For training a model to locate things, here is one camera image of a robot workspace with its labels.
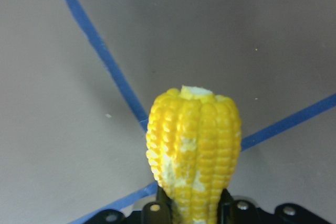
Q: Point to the yellow corn cob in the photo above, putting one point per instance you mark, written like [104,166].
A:
[193,142]

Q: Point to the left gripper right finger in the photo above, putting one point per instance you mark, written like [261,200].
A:
[238,210]

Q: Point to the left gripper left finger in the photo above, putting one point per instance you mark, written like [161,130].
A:
[158,211]

